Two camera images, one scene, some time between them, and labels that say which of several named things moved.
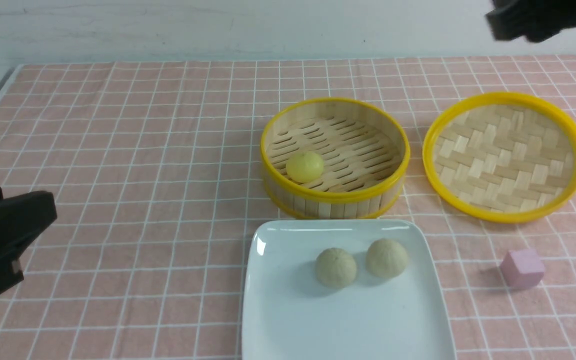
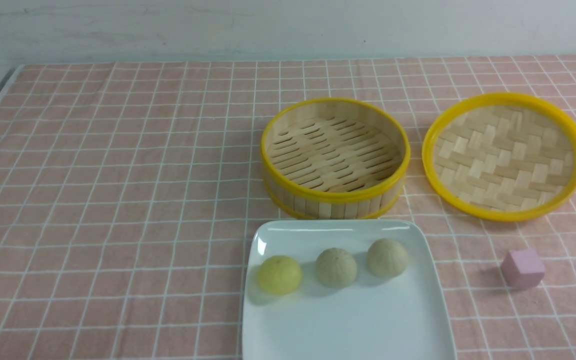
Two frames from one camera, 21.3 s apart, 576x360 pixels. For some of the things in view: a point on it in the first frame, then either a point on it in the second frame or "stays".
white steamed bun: x=386 y=258 stays
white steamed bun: x=335 y=268 stays
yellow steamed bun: x=303 y=167 to x=279 y=275
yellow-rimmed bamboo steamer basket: x=365 y=148 stays
